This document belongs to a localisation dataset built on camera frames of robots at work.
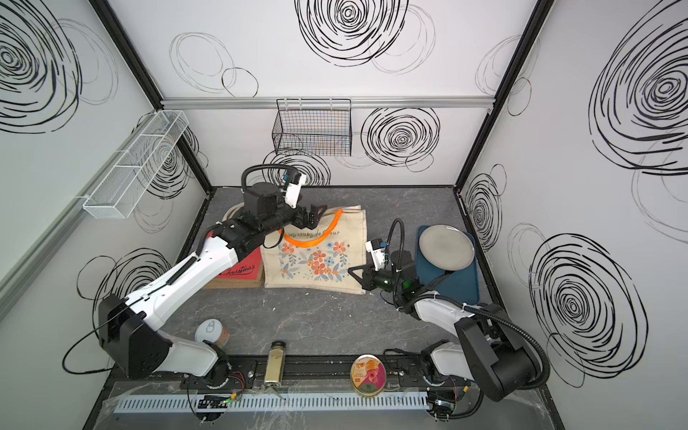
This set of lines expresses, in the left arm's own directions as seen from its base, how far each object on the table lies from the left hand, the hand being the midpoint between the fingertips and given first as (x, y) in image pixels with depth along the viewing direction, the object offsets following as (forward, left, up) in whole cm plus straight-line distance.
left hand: (314, 200), depth 75 cm
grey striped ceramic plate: (+3, -47, -27) cm, 54 cm away
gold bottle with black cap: (-36, +9, -27) cm, 46 cm away
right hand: (-13, -12, -19) cm, 26 cm away
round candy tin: (-38, -17, -27) cm, 50 cm away
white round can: (-28, +29, -26) cm, 48 cm away
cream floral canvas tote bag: (-8, -1, -18) cm, 20 cm away
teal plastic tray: (-11, -50, -30) cm, 59 cm away
